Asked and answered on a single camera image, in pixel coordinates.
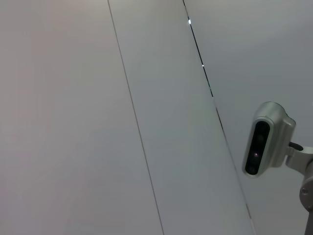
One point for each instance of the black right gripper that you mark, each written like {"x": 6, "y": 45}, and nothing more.
{"x": 309, "y": 225}

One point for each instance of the silver right camera mount bracket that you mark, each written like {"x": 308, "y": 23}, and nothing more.
{"x": 300, "y": 156}

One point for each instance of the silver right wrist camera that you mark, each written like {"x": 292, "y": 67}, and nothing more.
{"x": 278, "y": 137}

